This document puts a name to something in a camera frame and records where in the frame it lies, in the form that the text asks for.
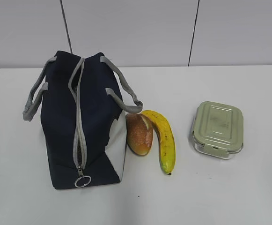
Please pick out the yellow banana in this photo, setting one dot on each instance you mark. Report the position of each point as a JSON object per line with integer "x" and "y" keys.
{"x": 167, "y": 148}

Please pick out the navy blue lunch bag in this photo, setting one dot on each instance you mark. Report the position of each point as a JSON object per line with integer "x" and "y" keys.
{"x": 82, "y": 104}

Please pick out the brown bread roll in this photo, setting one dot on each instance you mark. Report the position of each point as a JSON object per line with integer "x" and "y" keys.
{"x": 139, "y": 133}

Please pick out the glass container green lid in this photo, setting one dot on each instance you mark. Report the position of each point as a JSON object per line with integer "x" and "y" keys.
{"x": 217, "y": 130}

